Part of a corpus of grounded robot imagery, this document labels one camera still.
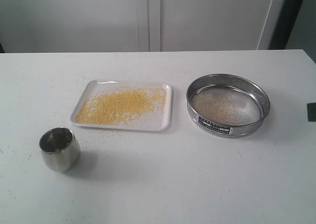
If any round stainless steel sieve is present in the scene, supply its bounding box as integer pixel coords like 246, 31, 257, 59
186, 74, 271, 138

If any yellow and white grain mix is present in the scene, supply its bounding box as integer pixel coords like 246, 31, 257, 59
76, 86, 166, 125

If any stainless steel cup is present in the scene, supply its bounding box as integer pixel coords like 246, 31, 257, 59
39, 127, 81, 173

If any white rectangular plastic tray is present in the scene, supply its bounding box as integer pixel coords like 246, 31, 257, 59
70, 80, 173, 132

